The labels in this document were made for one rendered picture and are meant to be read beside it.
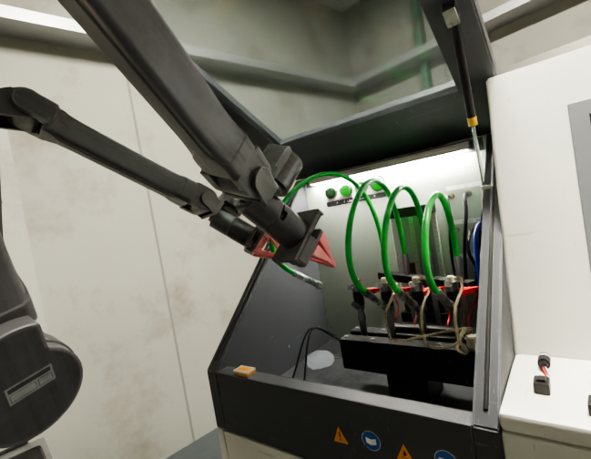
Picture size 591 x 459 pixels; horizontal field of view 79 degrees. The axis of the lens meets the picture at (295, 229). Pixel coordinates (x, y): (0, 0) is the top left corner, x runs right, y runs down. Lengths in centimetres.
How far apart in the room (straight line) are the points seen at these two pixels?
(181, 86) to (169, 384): 228
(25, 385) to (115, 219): 203
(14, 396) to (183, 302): 217
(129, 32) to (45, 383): 29
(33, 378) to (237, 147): 30
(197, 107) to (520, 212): 67
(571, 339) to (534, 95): 48
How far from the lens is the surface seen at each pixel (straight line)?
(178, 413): 263
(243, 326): 109
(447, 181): 114
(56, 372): 36
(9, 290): 34
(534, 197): 87
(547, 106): 92
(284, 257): 58
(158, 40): 38
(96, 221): 232
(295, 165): 58
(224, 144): 44
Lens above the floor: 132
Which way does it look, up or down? 2 degrees down
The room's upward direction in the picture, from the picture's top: 10 degrees counter-clockwise
